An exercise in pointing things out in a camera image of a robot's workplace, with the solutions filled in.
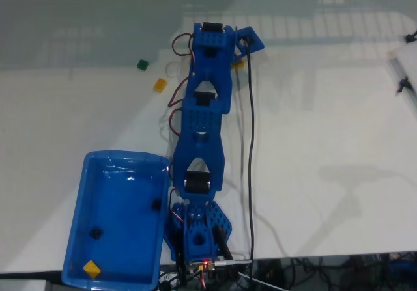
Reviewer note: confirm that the black lego brick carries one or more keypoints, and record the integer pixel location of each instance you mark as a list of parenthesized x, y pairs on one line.
[(156, 203), (96, 233)]

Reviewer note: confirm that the black table clamp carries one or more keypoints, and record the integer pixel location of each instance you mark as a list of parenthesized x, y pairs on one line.
[(180, 255)]

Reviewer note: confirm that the black power plug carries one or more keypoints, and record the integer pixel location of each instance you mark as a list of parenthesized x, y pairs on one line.
[(223, 243)]

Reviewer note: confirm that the blue camera mount with camera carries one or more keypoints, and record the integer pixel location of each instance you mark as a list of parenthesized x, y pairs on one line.
[(246, 40)]

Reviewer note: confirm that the yellow lego brick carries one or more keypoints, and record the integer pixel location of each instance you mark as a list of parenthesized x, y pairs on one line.
[(160, 85), (92, 269), (238, 64)]

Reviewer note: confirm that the blue plastic bin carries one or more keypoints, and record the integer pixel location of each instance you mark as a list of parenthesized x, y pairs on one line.
[(123, 239)]

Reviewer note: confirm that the white plug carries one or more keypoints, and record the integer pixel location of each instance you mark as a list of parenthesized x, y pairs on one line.
[(233, 262)]

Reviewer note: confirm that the green lego brick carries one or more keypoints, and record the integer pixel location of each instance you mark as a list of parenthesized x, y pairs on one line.
[(142, 64)]

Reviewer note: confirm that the controller board with red light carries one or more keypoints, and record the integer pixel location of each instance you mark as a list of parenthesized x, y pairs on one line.
[(203, 265)]

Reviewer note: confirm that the black clip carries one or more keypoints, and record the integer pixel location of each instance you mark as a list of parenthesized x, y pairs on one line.
[(411, 37), (404, 85)]

